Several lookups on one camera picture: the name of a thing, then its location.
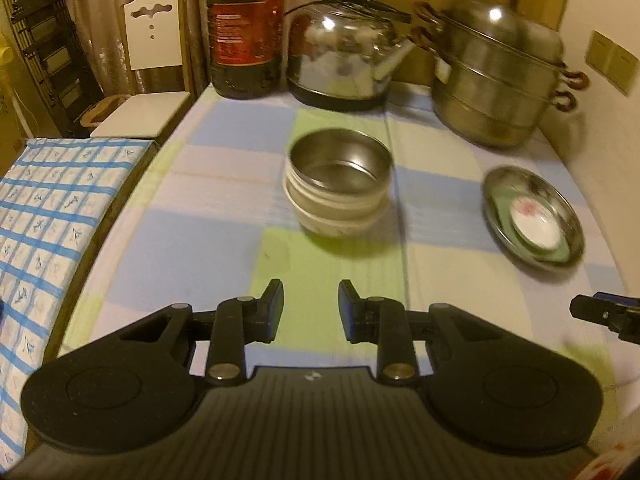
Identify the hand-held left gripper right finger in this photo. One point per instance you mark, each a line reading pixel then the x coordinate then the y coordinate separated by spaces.
pixel 346 310

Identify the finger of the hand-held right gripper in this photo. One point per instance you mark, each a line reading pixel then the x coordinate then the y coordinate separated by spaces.
pixel 617 296
pixel 605 310

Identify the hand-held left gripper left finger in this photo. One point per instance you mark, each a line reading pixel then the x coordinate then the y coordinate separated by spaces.
pixel 274 310

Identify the large stainless steel plate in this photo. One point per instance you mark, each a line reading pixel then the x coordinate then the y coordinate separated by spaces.
pixel 570 215

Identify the small floral plate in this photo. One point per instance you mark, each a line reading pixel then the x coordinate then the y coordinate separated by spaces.
pixel 532 222

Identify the stainless steel bowl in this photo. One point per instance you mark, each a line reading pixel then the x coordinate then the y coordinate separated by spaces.
pixel 350 185

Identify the green square plate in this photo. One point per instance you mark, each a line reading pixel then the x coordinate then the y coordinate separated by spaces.
pixel 502 212

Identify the checked pastel tablecloth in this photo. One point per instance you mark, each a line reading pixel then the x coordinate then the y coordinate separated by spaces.
pixel 210 220

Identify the blue checked white cloth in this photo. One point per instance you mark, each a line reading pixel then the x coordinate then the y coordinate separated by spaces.
pixel 55 210

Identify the stainless steel steamer pot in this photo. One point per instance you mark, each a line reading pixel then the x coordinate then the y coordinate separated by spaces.
pixel 490 90

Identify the stainless steel kettle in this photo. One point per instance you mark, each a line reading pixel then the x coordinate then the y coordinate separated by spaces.
pixel 340 55

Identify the wooden basket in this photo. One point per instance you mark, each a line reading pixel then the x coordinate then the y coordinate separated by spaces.
pixel 102 110

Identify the cooking oil bottle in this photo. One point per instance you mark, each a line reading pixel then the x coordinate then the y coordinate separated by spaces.
pixel 245 35

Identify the white chair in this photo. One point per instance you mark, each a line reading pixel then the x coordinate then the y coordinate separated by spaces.
pixel 150 35

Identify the black folding rack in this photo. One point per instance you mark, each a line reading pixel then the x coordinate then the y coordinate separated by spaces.
pixel 50 55

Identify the yellow object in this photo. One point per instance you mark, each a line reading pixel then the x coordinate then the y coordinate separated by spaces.
pixel 5 67

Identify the wall switch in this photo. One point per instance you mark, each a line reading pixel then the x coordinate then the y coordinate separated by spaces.
pixel 612 60

